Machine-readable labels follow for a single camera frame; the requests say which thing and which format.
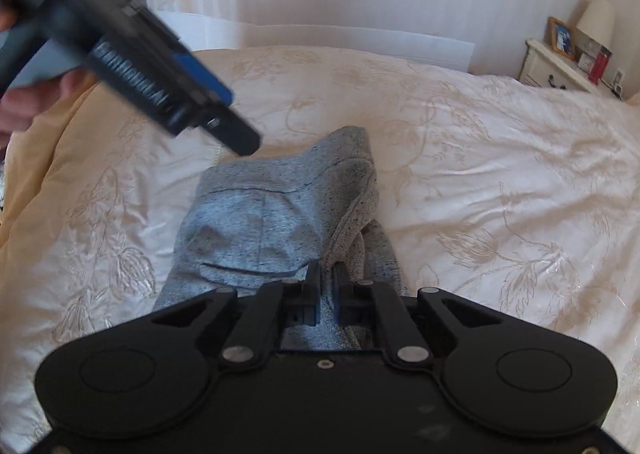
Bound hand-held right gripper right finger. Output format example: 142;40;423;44
332;265;503;368

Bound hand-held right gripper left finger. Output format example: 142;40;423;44
149;261;321;368

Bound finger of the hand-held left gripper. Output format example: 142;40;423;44
172;50;236;105
192;106;264;155

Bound grey speckled pants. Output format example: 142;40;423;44
152;125;408;351

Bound person's left hand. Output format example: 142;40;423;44
0;4;96;149

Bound white panel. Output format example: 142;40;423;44
192;12;477;73

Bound cream embroidered bedspread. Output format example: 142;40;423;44
0;46;640;454

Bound cream bedside table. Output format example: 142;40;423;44
519;38;626;102

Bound cream shade table lamp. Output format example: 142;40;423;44
575;0;617;52

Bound wooden photo frame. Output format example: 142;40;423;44
546;16;577;61

